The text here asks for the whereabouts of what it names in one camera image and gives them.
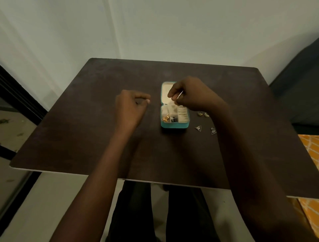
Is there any person's right leg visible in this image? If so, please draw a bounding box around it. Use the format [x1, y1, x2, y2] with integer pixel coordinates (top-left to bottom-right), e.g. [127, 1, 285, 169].
[163, 184, 220, 242]

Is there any person's left leg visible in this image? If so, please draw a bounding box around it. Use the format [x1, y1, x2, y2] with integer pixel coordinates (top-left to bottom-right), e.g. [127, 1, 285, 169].
[106, 181, 156, 242]

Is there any person's right hand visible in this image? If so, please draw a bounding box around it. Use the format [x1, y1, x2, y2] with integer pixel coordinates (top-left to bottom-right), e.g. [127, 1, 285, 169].
[167, 76, 229, 116]

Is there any person's left forearm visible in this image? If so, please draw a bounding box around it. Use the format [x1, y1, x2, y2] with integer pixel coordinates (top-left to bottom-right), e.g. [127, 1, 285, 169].
[50, 127, 140, 242]

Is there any teal jewellery box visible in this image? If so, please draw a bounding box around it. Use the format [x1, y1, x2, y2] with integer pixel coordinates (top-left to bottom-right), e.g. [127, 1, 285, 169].
[160, 81, 191, 129]

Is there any person's leg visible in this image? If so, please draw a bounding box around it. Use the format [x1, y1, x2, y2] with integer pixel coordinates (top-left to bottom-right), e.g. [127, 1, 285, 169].
[106, 181, 156, 242]
[163, 184, 220, 242]

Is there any black door frame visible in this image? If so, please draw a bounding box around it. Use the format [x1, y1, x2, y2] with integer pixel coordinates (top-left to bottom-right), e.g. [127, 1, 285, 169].
[0, 65, 48, 230]

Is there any person's left hand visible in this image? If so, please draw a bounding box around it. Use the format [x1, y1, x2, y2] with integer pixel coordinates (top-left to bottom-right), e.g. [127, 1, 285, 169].
[114, 89, 151, 133]

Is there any person's right forearm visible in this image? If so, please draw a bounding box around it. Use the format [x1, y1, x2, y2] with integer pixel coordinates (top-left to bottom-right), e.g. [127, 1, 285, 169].
[212, 107, 317, 242]

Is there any orange patterned cloth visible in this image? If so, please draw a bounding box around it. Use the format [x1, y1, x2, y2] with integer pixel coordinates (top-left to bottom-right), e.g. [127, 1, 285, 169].
[289, 134, 319, 232]

